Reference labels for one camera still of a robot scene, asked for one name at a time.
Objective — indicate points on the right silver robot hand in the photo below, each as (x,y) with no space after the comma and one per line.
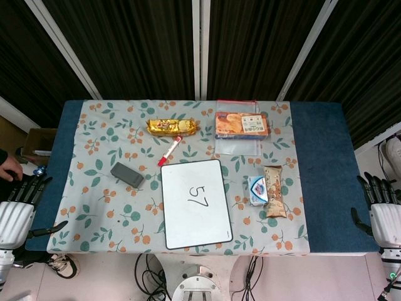
(387,222)

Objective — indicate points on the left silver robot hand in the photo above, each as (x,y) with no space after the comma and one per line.
(15,222)

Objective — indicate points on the grey eraser block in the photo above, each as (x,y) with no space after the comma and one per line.
(127,175)

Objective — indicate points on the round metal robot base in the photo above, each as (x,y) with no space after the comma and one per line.
(195,283)

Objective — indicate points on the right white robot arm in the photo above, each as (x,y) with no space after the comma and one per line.
(391,261)

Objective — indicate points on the bystander bare hand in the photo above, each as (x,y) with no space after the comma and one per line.
(9,166)

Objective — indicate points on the small blue white object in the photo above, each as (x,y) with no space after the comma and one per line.
(39,171)

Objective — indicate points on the white shoe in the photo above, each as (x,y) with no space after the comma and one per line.
(393,152)

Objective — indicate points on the brown cardboard box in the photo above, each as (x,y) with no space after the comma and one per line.
(37,141)

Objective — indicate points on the blue table cover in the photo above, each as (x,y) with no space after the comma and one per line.
(326,163)

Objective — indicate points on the brown snack bar wrapper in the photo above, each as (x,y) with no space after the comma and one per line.
(277,200)

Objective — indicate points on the floral tablecloth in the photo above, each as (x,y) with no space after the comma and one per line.
(103,131)

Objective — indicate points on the white blue soap box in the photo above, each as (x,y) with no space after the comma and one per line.
(258,191)

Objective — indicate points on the clear zip bag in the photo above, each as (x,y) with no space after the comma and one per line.
(238,147)

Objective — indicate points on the red white marker pen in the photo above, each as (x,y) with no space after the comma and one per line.
(169,152)

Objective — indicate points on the orange blue cracker box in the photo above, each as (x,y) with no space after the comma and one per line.
(241,125)

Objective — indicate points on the gold biscuit packet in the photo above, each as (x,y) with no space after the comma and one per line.
(170,127)

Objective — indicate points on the white whiteboard black frame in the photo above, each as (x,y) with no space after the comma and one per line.
(195,219)

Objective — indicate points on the white partition post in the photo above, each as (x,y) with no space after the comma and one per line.
(305,50)
(199,47)
(62,47)

